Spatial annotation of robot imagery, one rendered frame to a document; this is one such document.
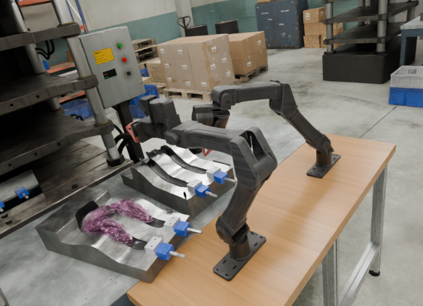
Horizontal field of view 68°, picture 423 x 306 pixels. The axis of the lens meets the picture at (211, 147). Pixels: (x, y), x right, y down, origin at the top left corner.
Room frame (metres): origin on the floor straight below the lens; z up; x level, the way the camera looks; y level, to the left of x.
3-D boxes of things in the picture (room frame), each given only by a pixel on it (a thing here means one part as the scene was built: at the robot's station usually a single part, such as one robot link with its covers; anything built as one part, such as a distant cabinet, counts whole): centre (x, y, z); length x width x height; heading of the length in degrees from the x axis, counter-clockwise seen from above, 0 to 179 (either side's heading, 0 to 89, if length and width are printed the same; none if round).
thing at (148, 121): (0.94, 0.17, 1.25); 0.07 x 0.06 x 0.11; 133
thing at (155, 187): (1.24, 0.19, 0.87); 0.50 x 0.26 x 0.14; 41
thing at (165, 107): (0.87, 0.10, 1.24); 0.12 x 0.09 x 0.12; 43
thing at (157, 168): (1.22, 0.19, 0.92); 0.35 x 0.16 x 0.09; 41
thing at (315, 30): (7.35, -3.02, 0.42); 0.86 x 0.33 x 0.83; 38
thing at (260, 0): (8.41, -2.08, 1.26); 0.42 x 0.33 x 0.29; 38
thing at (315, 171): (1.15, -0.46, 0.84); 0.20 x 0.07 x 0.08; 133
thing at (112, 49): (1.91, 0.49, 0.74); 0.31 x 0.22 x 1.47; 131
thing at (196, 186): (1.00, 0.06, 0.89); 0.13 x 0.05 x 0.05; 42
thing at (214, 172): (1.07, -0.02, 0.89); 0.13 x 0.05 x 0.05; 41
